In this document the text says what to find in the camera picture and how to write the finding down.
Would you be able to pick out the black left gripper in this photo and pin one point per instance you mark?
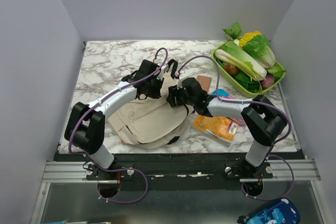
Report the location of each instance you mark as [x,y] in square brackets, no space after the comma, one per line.
[157,94]

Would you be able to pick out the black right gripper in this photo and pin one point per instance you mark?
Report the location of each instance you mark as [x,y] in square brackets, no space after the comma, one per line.
[174,91]

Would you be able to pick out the tan leather card wallet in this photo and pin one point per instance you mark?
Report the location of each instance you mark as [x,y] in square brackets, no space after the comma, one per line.
[205,82]

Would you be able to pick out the cream canvas backpack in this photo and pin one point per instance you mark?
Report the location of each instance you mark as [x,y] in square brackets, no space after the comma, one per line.
[151,123]

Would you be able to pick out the yellow orange paperback book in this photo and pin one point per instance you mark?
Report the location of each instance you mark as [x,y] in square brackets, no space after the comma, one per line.
[220,129]

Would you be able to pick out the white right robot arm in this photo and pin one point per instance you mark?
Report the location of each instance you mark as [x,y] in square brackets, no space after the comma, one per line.
[265,121]

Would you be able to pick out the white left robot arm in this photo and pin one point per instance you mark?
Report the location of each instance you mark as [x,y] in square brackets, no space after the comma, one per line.
[86,125]

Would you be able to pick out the pink blue pencil case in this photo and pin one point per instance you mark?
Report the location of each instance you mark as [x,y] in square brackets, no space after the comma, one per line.
[225,95]

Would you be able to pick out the green plastic vegetable tray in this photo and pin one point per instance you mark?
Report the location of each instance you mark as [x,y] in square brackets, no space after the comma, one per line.
[277,71]

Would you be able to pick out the brown mushroom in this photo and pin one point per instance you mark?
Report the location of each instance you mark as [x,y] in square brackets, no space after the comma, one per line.
[232,70]

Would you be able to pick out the napa cabbage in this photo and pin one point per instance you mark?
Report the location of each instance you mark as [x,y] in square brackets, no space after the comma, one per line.
[232,54]

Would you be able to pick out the dark green leafy vegetable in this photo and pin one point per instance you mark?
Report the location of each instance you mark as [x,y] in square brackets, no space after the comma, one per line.
[247,83]

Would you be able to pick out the green leaf sprig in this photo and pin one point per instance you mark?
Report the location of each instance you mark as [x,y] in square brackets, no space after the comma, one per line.
[234,32]

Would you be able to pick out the purple onion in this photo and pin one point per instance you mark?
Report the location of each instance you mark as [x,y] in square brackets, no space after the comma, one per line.
[267,82]

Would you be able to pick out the yellow corn cob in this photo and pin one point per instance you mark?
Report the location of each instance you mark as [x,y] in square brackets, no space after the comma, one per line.
[243,40]

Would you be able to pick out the green lettuce head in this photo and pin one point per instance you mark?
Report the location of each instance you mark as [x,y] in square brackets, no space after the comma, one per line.
[259,48]

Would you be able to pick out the blue shark pencil case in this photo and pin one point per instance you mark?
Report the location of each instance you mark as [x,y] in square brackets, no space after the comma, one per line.
[281,211]

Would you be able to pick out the aluminium frame rail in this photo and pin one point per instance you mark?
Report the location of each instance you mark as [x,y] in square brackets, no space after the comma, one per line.
[275,170]

